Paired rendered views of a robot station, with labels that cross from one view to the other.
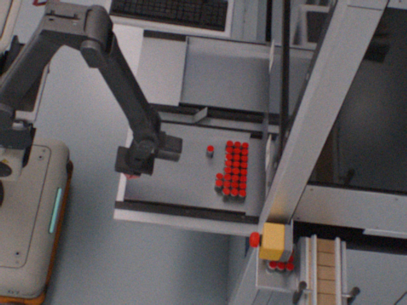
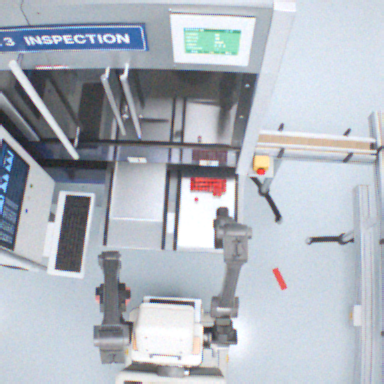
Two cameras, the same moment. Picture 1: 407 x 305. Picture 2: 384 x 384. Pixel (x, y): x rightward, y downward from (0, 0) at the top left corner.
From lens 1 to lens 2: 1.17 m
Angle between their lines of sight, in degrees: 33
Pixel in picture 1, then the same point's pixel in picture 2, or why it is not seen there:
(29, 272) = not seen: hidden behind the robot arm
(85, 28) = (240, 235)
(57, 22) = (241, 251)
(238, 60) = (122, 185)
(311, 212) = not seen: hidden behind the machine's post
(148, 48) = (116, 242)
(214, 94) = (150, 199)
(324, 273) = (267, 140)
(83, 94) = (77, 307)
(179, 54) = (119, 222)
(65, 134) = not seen: hidden behind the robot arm
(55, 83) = (70, 326)
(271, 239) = (264, 162)
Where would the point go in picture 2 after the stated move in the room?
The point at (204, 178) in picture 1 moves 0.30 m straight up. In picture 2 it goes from (211, 204) to (214, 185)
